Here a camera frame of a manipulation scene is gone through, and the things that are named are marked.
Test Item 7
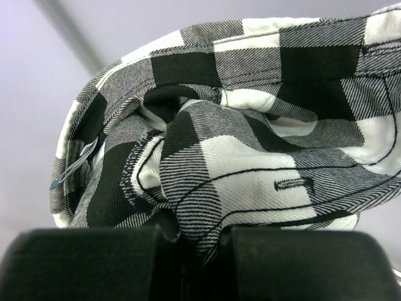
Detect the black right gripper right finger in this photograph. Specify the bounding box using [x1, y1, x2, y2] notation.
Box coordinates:
[219, 227, 400, 300]

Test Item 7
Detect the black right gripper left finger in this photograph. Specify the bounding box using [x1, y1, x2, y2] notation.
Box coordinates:
[1, 227, 181, 300]

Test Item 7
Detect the black white checked shirt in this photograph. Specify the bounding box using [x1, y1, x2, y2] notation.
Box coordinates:
[49, 4, 400, 265]

